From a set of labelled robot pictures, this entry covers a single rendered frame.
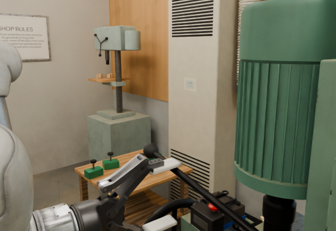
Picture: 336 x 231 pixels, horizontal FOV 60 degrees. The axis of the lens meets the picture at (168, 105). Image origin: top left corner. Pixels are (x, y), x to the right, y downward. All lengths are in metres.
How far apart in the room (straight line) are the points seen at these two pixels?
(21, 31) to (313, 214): 3.14
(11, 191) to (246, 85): 0.37
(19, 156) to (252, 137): 0.35
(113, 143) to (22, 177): 2.42
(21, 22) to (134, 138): 1.62
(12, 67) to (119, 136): 1.96
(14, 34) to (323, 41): 3.08
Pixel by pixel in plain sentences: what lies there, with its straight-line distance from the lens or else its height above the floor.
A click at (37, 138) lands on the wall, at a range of 3.52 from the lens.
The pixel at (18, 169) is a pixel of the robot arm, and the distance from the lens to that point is 0.35.
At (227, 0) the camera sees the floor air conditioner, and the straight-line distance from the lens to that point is 2.11.
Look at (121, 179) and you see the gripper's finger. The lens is 0.53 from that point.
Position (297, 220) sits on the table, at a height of 0.90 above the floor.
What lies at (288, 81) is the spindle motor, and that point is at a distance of 0.46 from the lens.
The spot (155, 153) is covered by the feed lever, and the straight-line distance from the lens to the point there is 0.64.
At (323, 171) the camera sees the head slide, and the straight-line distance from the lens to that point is 0.47.
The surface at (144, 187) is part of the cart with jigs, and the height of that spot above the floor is 0.53.
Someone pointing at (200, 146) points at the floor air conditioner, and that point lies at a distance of 2.25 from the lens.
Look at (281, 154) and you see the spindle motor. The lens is 0.49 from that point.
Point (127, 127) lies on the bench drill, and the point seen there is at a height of 0.64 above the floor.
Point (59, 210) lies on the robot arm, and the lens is 0.53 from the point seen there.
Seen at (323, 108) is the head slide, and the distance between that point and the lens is 0.45.
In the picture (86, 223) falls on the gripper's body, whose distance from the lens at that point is 0.53.
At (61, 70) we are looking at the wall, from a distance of 3.48.
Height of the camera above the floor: 1.40
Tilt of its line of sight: 11 degrees down
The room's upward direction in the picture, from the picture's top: straight up
